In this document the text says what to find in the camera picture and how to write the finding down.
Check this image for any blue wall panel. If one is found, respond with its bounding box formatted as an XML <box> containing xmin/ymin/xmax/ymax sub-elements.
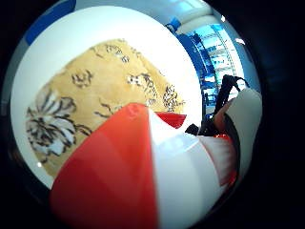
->
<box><xmin>24</xmin><ymin>0</ymin><xmax>78</xmax><ymax>46</ymax></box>

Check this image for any red and white plastic bottle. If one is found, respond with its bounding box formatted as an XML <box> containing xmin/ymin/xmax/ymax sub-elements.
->
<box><xmin>49</xmin><ymin>102</ymin><xmax>239</xmax><ymax>229</ymax></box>

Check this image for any blue partition screen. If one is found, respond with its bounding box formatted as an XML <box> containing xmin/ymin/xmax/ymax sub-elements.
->
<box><xmin>166</xmin><ymin>16</ymin><xmax>220</xmax><ymax>119</ymax></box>

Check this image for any yellow floral cloth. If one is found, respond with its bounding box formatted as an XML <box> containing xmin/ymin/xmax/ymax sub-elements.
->
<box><xmin>25</xmin><ymin>38</ymin><xmax>187</xmax><ymax>179</ymax></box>

